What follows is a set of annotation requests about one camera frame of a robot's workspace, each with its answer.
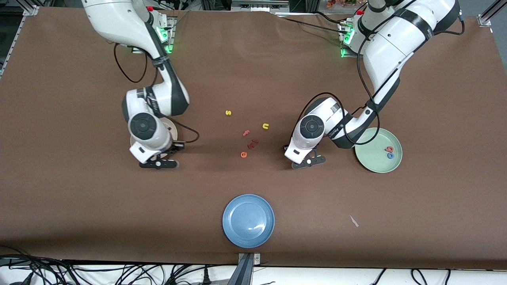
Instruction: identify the pale green round plate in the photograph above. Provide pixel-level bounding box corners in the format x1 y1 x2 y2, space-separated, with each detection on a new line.
355 127 403 174

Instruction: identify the aluminium left arm base plate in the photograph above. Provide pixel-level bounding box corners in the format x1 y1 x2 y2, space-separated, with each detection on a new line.
339 20 383 59

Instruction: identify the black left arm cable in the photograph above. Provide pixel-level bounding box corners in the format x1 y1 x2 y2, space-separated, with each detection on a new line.
295 0 465 145

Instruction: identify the beige round plate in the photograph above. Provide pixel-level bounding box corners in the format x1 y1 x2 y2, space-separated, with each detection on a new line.
130 117 178 148

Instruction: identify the black cable on table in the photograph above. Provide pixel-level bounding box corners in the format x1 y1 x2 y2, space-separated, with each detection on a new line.
277 17 343 33

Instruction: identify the aluminium profile bar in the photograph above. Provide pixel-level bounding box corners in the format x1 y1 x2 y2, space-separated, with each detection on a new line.
232 0 290 10

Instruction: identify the aluminium right arm base plate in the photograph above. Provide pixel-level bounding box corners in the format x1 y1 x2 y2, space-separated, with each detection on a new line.
131 10 177 54

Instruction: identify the brown table mat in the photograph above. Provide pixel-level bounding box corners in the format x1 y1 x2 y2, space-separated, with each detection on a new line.
0 6 507 270

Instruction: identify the grey camera post bracket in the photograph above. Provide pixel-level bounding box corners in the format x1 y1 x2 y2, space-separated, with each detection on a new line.
237 253 262 285

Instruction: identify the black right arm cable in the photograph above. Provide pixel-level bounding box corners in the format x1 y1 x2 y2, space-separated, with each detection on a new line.
114 42 200 144

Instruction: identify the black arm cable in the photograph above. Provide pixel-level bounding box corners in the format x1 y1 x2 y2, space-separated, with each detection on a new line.
114 42 200 144
295 0 465 145

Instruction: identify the blue round plate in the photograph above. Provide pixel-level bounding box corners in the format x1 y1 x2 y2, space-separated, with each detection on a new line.
222 194 275 249

